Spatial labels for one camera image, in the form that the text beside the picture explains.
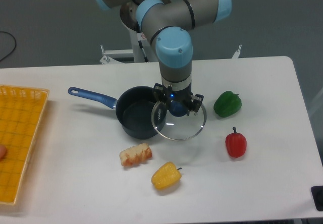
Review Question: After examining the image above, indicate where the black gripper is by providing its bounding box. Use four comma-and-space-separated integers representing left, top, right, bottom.
152, 83, 204, 115

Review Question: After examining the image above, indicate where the glass lid blue knob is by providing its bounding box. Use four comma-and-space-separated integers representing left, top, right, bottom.
151, 101, 207, 141

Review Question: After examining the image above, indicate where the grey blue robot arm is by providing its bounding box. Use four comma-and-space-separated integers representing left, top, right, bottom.
97, 0, 232, 117

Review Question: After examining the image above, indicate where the green toy bell pepper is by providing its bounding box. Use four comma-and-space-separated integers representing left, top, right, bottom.
213, 91, 242, 118

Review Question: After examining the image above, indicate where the toy bread piece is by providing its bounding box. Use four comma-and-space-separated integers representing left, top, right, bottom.
119, 143, 152, 167

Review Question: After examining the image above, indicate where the red toy bell pepper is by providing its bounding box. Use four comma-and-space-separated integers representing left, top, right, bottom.
225, 127, 247, 158

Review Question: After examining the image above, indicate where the yellow toy bell pepper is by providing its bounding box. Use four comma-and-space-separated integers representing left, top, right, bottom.
151, 161, 182, 190

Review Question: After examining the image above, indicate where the yellow plastic basket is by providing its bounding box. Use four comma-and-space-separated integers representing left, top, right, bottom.
1, 85, 49, 205

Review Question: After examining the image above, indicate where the black device at table edge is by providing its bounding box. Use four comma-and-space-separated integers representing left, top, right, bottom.
311, 186, 323, 211

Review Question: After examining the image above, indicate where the pink object in basket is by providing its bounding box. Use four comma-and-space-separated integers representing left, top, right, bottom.
0, 144, 7, 160

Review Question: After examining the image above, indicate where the dark saucepan blue handle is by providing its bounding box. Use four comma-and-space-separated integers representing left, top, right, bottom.
68, 86, 166, 139

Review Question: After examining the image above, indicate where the black cable on floor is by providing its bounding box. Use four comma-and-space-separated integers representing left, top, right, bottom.
0, 31, 17, 62

